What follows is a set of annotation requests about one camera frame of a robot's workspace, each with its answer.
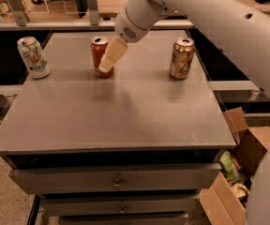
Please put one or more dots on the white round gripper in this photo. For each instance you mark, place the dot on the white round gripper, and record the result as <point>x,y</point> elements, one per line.
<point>129,26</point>

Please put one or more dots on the red coke can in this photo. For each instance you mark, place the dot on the red coke can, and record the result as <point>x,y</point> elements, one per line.
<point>98,48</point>

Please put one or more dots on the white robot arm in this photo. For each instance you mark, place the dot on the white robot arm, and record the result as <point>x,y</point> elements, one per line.
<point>240,31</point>

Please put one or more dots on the orange gold soda can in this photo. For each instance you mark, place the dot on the orange gold soda can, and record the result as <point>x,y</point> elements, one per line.
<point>183,51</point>

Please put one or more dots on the white green 7up can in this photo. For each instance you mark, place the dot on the white green 7up can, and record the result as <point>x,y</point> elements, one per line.
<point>32,55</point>

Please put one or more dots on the grey drawer cabinet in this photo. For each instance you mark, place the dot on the grey drawer cabinet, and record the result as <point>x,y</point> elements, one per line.
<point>139,116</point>

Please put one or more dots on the top grey drawer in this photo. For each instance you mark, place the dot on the top grey drawer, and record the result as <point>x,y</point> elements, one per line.
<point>116,178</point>

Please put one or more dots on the grey drawer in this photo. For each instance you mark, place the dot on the grey drawer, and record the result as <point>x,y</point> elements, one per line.
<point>120,205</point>
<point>116,178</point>

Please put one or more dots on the middle grey drawer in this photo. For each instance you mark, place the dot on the middle grey drawer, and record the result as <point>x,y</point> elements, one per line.
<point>120,205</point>

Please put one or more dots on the green snack bag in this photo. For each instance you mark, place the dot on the green snack bag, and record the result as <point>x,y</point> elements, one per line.
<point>228,168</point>

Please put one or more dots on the cardboard box of snacks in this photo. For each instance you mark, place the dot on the cardboard box of snacks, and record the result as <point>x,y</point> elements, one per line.
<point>224,202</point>

